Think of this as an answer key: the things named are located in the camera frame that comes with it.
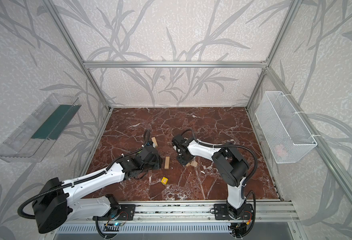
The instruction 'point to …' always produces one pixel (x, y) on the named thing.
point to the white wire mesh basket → (285, 135)
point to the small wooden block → (194, 163)
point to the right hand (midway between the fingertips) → (184, 155)
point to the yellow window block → (164, 180)
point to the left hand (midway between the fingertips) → (162, 157)
